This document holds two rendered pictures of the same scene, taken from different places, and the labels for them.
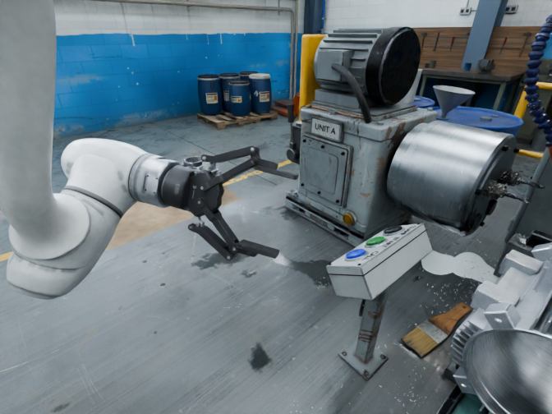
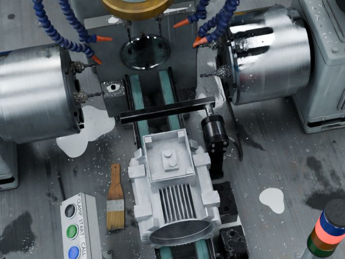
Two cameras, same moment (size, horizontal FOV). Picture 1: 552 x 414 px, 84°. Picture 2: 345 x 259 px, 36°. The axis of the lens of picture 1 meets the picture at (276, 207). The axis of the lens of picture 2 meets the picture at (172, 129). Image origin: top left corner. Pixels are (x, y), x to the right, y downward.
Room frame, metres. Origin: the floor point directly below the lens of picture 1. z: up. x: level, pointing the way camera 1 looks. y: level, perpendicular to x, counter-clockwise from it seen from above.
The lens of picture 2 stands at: (-0.05, 0.06, 2.18)
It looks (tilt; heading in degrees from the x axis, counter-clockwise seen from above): 59 degrees down; 304
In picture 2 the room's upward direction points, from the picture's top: 5 degrees counter-clockwise
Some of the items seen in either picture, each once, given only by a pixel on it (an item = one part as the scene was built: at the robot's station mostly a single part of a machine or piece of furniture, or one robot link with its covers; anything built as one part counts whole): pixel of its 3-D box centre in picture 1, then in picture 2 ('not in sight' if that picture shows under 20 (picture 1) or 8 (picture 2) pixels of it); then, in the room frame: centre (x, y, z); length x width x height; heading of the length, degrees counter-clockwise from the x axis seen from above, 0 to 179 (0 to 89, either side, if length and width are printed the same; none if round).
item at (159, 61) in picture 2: not in sight; (145, 54); (0.53, -0.70, 1.01); 0.15 x 0.02 x 0.15; 40
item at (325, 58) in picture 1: (342, 108); not in sight; (0.94, -0.20, 1.16); 0.33 x 0.26 x 0.42; 40
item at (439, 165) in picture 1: (430, 170); (19, 96); (0.74, -0.40, 1.04); 0.37 x 0.25 x 0.25; 40
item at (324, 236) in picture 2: not in sight; (331, 226); (-0.11, -0.41, 1.14); 0.06 x 0.06 x 0.04
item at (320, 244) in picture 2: not in sight; (327, 233); (-0.11, -0.41, 1.10); 0.06 x 0.06 x 0.04
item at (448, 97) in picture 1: (448, 108); not in sight; (2.02, -1.12, 0.93); 0.25 x 0.24 x 0.25; 131
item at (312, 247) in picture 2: not in sight; (323, 240); (-0.11, -0.41, 1.05); 0.06 x 0.06 x 0.04
